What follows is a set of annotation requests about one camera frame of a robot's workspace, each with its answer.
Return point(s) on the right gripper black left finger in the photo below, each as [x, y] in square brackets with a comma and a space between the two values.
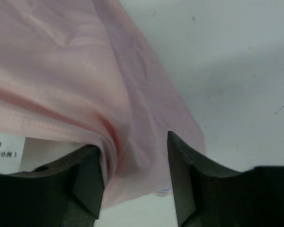
[64, 193]

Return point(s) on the blue and pink printed pillowcase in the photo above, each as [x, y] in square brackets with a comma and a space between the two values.
[81, 72]

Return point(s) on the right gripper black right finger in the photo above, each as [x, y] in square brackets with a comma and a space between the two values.
[208, 194]

